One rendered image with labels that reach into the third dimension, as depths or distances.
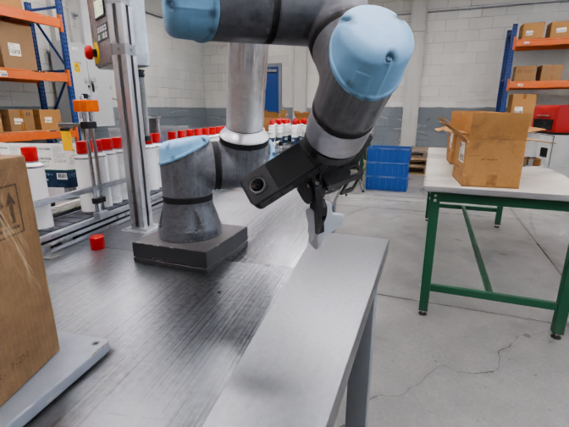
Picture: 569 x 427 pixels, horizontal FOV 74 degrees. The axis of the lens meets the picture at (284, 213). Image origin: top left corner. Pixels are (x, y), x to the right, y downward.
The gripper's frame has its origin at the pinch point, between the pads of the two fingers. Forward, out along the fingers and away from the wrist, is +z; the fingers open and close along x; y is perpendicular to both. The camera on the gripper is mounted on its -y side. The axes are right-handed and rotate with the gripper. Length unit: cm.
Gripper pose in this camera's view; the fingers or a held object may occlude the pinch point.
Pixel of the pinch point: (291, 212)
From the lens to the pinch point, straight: 64.1
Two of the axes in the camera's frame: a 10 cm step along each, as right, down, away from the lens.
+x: -4.4, -8.3, 3.4
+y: 8.9, -3.4, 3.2
